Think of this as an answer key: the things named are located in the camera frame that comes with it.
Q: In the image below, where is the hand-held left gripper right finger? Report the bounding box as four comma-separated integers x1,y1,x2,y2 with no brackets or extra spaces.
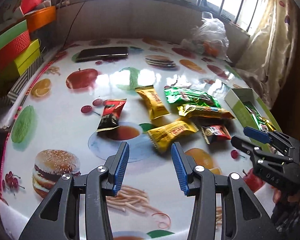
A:
171,142,275,240

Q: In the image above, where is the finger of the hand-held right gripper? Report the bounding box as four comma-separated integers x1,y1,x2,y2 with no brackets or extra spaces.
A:
231,135,294,167
243,126,295,155

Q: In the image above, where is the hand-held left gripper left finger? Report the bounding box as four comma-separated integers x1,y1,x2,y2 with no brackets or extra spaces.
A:
19,141,130,240

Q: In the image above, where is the gold snack packet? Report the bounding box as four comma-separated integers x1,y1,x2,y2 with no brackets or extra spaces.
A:
147,120,199,153
261,119,277,133
135,85,172,120

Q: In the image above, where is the green wafer snack packet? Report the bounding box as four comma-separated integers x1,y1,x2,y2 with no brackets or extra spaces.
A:
244,101,265,130

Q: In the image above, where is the small red black packet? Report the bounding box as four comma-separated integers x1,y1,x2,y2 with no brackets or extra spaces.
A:
201,125,232,145

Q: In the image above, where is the green cardboard box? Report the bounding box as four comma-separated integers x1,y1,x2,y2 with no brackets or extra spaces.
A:
224,88,284,150

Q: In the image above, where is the long golden snack bar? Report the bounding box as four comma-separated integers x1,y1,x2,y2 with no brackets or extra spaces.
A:
177,104,237,120

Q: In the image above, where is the red black snack packet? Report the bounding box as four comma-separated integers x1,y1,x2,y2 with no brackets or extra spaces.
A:
97,99,127,132

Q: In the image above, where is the shiny green snack packet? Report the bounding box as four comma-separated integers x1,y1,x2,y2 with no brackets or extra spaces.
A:
164,87,222,110

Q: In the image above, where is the person's right forearm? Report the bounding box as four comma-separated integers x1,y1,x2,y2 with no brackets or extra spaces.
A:
271,190,300,230

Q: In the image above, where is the person's right hand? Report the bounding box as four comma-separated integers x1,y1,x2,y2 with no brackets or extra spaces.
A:
273,189,282,205

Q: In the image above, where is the fruit print tablecloth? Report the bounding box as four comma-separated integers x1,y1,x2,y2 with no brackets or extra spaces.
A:
0,37,285,240

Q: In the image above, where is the cream patterned curtain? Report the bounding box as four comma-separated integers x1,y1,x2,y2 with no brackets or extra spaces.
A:
236,0,300,110

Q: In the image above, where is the clear plastic bag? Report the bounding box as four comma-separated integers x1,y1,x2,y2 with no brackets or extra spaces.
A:
181,11,232,62

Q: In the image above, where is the black smartphone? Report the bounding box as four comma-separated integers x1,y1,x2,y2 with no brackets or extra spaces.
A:
75,46,129,63

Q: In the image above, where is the black white striped box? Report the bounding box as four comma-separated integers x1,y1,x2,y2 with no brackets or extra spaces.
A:
7,52,45,103

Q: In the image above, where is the yellow-green box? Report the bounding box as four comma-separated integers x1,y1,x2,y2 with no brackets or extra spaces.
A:
14,39,42,77

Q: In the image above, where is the red textured box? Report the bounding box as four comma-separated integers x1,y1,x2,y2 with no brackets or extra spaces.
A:
0,29,31,78

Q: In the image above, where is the orange box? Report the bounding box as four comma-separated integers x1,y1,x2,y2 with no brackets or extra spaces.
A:
24,5,57,33

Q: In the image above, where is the light green box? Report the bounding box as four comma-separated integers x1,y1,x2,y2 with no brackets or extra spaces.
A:
0,19,28,52

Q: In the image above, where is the thin black cable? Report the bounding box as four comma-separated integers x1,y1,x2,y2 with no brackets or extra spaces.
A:
61,1,85,49

